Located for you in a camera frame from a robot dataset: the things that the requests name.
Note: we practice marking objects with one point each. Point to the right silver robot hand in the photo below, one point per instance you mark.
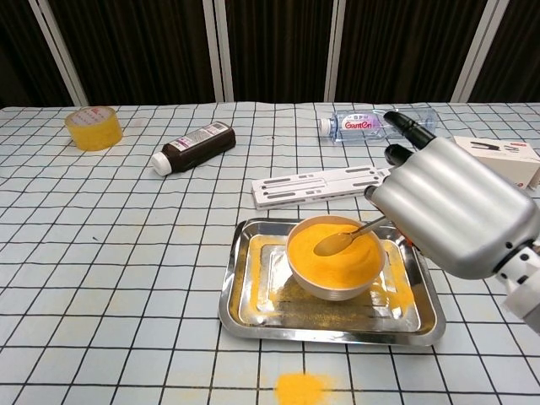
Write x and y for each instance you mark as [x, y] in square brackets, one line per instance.
[455, 211]

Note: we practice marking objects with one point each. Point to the metal spoon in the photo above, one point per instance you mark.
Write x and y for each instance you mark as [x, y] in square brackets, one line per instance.
[333, 244]

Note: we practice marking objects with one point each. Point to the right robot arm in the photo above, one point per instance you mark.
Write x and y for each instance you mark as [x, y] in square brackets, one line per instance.
[525, 291]

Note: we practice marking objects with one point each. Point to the beige bowl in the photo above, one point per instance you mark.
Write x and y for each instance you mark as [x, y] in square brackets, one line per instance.
[333, 292]

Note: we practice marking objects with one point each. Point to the orange powder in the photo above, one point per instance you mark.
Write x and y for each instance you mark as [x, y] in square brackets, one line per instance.
[299, 390]

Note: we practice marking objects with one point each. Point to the white stapler box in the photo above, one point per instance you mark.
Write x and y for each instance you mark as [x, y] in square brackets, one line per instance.
[506, 158]

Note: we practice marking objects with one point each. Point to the clear plastic water bottle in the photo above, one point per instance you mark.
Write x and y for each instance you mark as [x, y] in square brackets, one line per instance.
[358, 126]

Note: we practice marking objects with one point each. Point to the white folding laptop stand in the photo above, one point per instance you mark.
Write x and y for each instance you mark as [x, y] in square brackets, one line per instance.
[316, 185]

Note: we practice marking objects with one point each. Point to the large rectangular steel tray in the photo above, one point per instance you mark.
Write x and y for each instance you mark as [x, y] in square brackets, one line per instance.
[329, 336]

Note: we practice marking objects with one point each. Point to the small rectangular steel tray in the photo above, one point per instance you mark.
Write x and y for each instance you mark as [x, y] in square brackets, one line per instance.
[295, 313]

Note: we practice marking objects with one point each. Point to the black folding screen white frames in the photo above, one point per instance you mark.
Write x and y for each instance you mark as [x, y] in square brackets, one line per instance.
[274, 42]

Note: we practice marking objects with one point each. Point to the brown bottle white cap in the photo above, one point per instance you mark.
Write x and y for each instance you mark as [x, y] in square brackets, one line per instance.
[198, 147]

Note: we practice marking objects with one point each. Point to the checkered tablecloth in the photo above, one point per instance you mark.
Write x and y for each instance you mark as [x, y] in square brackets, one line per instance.
[126, 253]

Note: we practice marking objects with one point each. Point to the yellow tape roll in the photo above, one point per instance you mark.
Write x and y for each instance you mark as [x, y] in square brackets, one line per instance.
[95, 135]

